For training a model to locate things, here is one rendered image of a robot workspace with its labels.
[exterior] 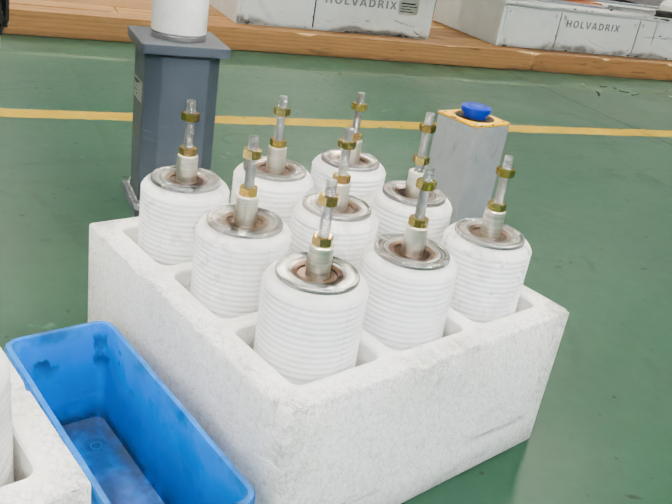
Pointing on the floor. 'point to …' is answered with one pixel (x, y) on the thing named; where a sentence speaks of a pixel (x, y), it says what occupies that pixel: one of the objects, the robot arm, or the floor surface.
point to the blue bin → (123, 420)
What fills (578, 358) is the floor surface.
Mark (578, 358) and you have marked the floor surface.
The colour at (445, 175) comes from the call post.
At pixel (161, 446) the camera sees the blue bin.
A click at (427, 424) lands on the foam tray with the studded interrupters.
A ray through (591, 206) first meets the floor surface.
